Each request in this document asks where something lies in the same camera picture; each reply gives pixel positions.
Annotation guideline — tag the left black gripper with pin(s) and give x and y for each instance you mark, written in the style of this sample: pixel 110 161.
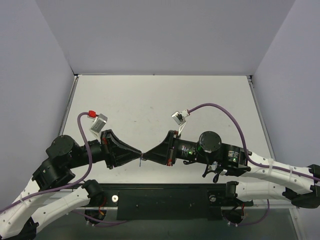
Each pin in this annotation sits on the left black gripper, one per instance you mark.
pixel 106 148

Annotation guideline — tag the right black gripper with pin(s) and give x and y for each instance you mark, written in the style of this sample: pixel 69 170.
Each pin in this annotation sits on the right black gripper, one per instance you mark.
pixel 171 147

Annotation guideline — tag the blue key tag with ring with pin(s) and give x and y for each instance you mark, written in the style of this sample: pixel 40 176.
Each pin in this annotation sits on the blue key tag with ring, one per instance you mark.
pixel 141 159

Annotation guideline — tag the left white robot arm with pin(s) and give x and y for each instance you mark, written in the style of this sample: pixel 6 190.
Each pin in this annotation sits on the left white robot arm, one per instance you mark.
pixel 59 184

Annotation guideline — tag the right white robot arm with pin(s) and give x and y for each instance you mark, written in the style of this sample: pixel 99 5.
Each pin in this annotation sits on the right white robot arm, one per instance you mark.
pixel 298 185

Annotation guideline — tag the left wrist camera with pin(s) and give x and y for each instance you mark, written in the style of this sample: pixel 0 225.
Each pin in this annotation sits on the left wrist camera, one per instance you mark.
pixel 97 125

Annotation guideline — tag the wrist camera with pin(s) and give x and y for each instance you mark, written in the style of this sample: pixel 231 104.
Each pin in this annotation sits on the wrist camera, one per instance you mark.
pixel 97 125
pixel 180 119

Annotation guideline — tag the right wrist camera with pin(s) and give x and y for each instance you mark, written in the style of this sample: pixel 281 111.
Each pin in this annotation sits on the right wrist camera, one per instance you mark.
pixel 180 119

